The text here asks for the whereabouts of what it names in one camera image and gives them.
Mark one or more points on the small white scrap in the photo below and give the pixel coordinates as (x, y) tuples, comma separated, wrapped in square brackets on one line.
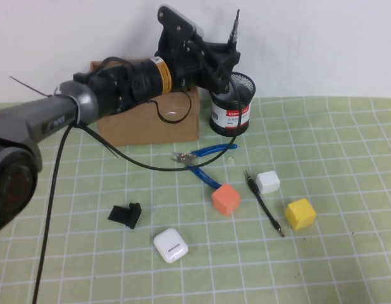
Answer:
[(231, 160)]

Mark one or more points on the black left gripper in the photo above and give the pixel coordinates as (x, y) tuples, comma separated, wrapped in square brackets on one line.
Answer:
[(183, 57)]

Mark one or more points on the black plastic bracket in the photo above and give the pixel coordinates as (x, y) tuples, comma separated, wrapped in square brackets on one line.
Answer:
[(124, 217)]

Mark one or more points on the green checked tablecloth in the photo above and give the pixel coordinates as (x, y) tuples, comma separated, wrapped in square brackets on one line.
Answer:
[(341, 253)]

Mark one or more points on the white earbuds case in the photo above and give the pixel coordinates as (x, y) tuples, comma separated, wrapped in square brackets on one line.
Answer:
[(170, 245)]

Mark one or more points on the brown cardboard box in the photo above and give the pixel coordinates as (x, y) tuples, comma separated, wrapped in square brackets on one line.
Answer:
[(135, 133)]

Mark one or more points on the white zip tie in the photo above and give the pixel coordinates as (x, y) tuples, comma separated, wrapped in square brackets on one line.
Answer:
[(76, 109)]

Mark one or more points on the orange cube block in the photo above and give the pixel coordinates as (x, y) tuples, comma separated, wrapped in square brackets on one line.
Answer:
[(225, 201)]

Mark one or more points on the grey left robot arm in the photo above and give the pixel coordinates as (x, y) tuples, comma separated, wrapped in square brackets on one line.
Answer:
[(40, 117)]

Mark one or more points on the slim black flexible bit driver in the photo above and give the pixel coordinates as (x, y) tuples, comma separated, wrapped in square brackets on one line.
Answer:
[(250, 183)]

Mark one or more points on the yellow cube block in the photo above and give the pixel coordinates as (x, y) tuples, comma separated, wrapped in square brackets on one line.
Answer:
[(301, 215)]

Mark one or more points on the black mesh pen holder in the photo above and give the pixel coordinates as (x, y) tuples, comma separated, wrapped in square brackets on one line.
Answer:
[(220, 126)]

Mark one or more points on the white cube block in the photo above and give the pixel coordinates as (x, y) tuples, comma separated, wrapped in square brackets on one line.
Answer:
[(268, 183)]

